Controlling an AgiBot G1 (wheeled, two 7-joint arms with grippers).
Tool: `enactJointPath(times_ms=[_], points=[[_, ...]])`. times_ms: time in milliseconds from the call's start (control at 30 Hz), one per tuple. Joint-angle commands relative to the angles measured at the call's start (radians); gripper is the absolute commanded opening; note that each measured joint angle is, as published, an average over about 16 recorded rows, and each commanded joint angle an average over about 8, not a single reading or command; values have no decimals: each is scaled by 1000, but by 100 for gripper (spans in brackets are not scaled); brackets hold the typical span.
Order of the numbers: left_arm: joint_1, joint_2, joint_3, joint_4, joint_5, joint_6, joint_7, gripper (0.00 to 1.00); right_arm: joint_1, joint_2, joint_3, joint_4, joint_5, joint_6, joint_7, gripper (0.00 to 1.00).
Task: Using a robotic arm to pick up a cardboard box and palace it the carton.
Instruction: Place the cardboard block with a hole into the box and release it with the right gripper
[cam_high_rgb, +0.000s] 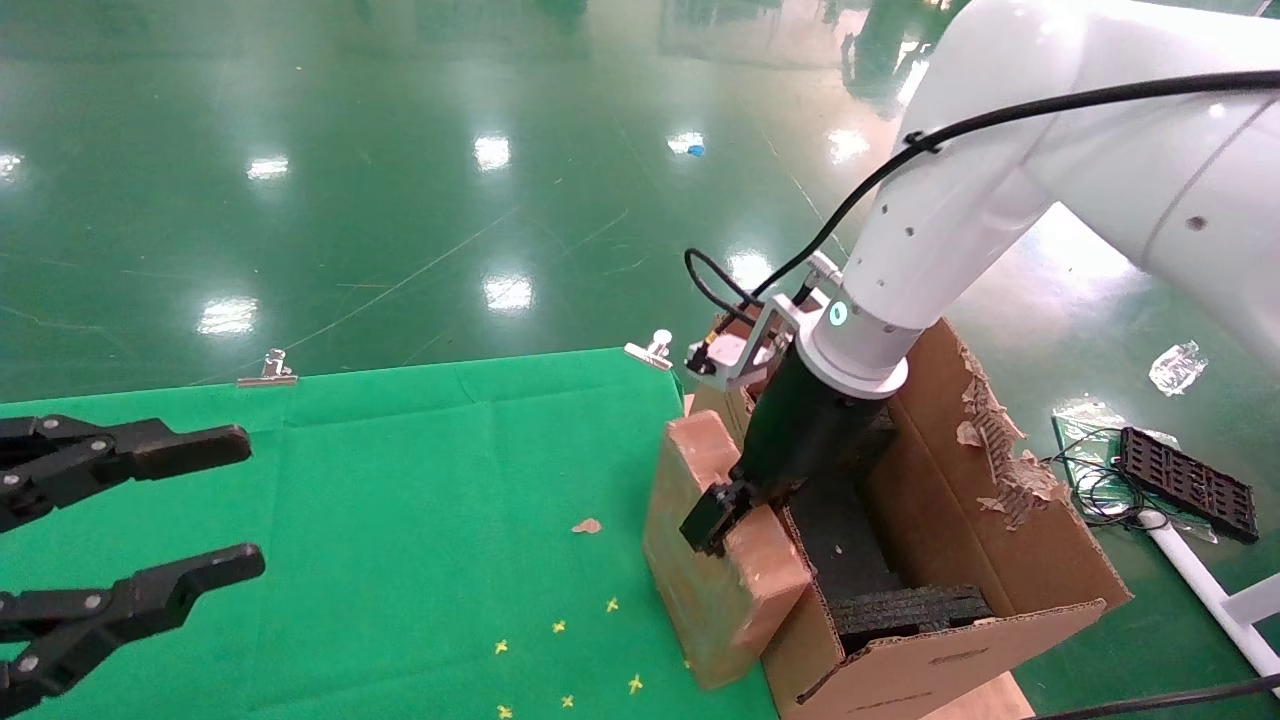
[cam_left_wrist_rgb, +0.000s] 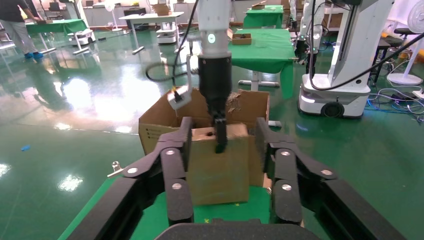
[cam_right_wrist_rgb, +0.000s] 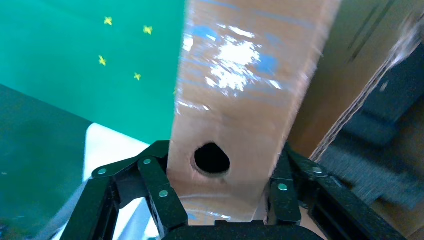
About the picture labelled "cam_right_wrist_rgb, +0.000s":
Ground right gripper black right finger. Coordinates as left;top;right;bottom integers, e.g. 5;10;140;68
266;142;407;240

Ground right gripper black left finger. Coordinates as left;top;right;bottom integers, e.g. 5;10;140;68
59;140;190;240

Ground flat black foam block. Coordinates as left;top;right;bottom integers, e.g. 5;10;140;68
317;139;424;210

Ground black foam bottom liner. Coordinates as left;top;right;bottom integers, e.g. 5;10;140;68
344;43;424;147

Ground green table cloth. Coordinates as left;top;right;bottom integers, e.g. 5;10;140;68
0;0;186;145

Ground large open cardboard carton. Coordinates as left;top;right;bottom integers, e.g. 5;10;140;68
288;0;424;240

